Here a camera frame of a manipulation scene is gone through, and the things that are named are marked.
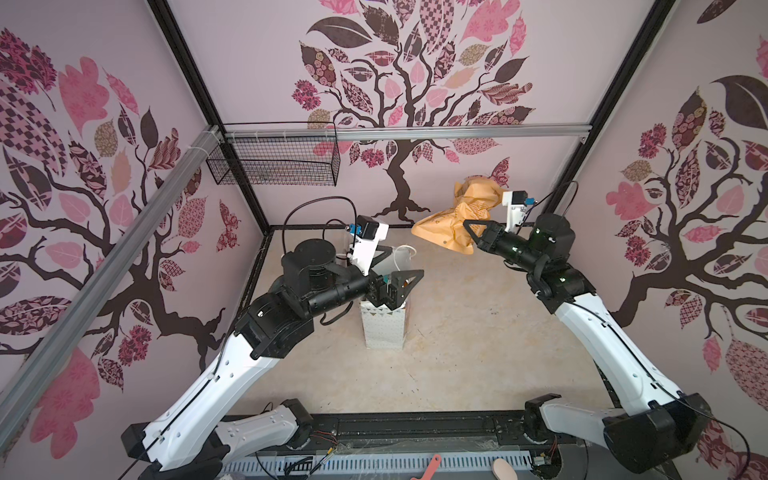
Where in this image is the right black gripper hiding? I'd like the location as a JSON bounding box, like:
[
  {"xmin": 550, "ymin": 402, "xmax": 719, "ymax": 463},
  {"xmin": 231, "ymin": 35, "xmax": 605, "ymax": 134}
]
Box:
[{"xmin": 463, "ymin": 219, "xmax": 543, "ymax": 278}]

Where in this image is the orange-brown snack bag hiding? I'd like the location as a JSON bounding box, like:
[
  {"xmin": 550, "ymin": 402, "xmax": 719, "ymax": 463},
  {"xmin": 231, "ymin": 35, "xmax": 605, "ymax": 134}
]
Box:
[{"xmin": 411, "ymin": 176, "xmax": 503, "ymax": 255}]

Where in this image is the white patterned paper gift bag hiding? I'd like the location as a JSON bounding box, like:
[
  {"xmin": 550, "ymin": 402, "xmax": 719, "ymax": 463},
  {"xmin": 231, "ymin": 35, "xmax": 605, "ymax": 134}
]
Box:
[{"xmin": 359, "ymin": 244, "xmax": 417, "ymax": 350}]

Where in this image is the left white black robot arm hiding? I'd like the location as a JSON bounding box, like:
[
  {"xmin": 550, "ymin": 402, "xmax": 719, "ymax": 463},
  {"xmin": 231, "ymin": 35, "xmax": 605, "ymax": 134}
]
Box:
[{"xmin": 121, "ymin": 238, "xmax": 424, "ymax": 479}]

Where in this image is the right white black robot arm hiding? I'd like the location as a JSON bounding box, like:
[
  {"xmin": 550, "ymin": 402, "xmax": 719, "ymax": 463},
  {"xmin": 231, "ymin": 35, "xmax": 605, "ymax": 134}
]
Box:
[{"xmin": 463, "ymin": 214, "xmax": 711, "ymax": 474}]

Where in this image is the beige oval object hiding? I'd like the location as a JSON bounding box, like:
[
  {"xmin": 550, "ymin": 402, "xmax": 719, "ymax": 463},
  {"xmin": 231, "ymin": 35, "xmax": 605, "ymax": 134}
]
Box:
[{"xmin": 492, "ymin": 458, "xmax": 518, "ymax": 480}]

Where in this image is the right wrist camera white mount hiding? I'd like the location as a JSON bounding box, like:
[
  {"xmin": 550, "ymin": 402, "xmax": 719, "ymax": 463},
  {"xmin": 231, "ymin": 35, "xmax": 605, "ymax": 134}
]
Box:
[{"xmin": 502, "ymin": 190, "xmax": 535, "ymax": 232}]

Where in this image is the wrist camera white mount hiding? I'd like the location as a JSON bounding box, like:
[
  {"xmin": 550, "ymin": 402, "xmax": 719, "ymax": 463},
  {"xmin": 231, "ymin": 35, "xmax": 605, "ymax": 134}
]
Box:
[
  {"xmin": 502, "ymin": 190, "xmax": 535, "ymax": 232},
  {"xmin": 347, "ymin": 215, "xmax": 389, "ymax": 276}
]

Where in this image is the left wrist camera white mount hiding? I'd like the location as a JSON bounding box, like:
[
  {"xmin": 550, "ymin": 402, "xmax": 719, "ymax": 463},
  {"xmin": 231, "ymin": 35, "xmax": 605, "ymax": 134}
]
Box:
[{"xmin": 347, "ymin": 215, "xmax": 389, "ymax": 276}]

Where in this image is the horizontal aluminium rail back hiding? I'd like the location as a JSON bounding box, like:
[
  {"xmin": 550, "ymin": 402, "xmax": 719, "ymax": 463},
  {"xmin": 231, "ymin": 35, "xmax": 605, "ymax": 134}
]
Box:
[{"xmin": 225, "ymin": 123, "xmax": 592, "ymax": 141}]

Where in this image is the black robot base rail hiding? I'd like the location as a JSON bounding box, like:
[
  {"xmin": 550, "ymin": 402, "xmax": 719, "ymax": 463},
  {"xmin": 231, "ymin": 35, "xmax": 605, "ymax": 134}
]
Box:
[{"xmin": 161, "ymin": 407, "xmax": 682, "ymax": 480}]

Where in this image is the black wire mesh basket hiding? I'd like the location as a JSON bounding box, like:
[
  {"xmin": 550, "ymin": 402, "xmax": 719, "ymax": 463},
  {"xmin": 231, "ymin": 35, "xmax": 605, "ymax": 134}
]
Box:
[{"xmin": 206, "ymin": 120, "xmax": 341, "ymax": 186}]

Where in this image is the pink plastic tool handle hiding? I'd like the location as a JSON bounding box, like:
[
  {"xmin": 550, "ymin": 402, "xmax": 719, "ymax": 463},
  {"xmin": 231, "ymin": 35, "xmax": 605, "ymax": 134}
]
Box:
[{"xmin": 412, "ymin": 454, "xmax": 442, "ymax": 480}]

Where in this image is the grey slotted cable duct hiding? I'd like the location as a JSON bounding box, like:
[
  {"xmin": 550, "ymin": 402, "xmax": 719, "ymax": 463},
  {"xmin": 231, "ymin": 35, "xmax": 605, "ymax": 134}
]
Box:
[{"xmin": 222, "ymin": 451, "xmax": 533, "ymax": 479}]

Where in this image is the diagonal aluminium rail left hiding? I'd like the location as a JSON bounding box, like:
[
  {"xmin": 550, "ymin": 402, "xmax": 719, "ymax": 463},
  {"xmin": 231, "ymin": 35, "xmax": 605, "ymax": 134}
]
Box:
[{"xmin": 1, "ymin": 125, "xmax": 221, "ymax": 448}]

